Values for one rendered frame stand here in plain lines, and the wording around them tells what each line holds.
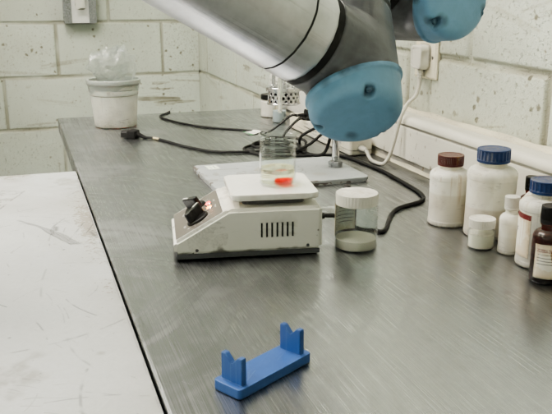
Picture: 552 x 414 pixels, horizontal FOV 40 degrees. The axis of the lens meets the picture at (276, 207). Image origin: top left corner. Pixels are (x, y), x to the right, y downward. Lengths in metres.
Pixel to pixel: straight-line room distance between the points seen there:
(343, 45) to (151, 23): 2.89
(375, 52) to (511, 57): 0.76
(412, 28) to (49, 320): 0.49
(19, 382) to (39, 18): 2.73
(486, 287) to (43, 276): 0.55
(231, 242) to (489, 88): 0.59
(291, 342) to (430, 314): 0.19
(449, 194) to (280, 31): 0.67
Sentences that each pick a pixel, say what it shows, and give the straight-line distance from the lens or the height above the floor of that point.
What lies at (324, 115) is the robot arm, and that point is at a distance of 0.58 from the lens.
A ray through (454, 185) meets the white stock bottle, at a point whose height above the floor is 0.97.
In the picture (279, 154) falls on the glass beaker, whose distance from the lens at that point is 1.03.
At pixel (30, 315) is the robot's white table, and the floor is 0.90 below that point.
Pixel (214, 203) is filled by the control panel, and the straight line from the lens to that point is 1.06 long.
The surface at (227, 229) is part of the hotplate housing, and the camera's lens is 1.01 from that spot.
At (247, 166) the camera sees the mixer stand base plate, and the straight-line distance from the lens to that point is 1.52.
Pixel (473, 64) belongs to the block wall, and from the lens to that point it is 1.44.
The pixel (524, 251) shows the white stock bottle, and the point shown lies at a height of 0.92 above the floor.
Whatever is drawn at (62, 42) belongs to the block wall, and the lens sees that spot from 3.40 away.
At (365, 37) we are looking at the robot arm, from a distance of 0.59.
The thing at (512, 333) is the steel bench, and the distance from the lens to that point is 0.85.
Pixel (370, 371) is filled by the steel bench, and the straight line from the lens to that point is 0.74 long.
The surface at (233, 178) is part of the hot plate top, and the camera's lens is 1.09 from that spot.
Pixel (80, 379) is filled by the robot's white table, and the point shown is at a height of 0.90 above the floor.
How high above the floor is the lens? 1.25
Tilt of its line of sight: 16 degrees down
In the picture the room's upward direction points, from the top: straight up
